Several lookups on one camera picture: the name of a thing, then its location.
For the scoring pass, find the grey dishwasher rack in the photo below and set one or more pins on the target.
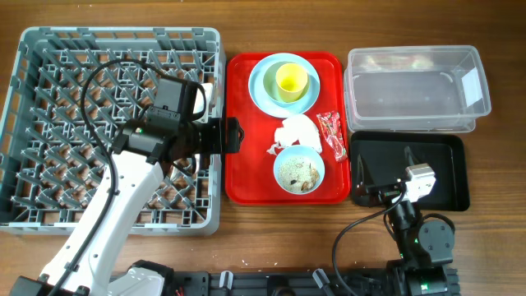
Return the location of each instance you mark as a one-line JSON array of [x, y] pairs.
[[70, 91]]

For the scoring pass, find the red plastic tray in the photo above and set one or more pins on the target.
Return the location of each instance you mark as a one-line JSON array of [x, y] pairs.
[[249, 177]]

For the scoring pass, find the large light blue plate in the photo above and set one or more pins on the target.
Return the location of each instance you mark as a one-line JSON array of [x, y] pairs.
[[263, 101]]

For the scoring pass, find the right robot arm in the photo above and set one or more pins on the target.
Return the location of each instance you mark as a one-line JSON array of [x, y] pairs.
[[425, 242]]

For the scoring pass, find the white plastic spoon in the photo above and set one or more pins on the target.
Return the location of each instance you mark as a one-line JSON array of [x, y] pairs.
[[200, 106]]

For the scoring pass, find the small light blue bowl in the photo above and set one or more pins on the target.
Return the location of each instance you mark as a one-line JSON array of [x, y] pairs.
[[299, 150]]

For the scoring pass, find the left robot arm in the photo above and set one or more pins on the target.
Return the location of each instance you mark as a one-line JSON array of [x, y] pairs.
[[143, 154]]

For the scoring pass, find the yellow plastic cup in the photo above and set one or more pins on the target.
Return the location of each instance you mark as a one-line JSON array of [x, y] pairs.
[[291, 79]]

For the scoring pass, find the black plastic tray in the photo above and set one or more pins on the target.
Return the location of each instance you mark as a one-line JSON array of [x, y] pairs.
[[384, 155]]

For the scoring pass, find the rice food leftovers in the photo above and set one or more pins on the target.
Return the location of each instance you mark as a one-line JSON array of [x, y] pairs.
[[298, 174]]

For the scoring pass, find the light green bowl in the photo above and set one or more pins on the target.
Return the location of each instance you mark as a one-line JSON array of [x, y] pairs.
[[271, 87]]

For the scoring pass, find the clear plastic bin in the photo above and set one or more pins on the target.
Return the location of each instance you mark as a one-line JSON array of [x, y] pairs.
[[440, 88]]

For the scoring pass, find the white napkin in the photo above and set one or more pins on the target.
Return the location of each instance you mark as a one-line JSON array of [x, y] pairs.
[[299, 129]]

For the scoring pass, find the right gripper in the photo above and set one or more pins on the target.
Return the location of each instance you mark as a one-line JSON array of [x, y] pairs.
[[365, 187]]

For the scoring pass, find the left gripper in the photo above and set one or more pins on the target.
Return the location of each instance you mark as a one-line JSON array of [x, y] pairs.
[[217, 143]]

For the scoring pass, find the red snack wrapper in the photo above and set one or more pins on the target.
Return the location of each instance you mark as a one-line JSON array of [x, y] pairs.
[[332, 132]]

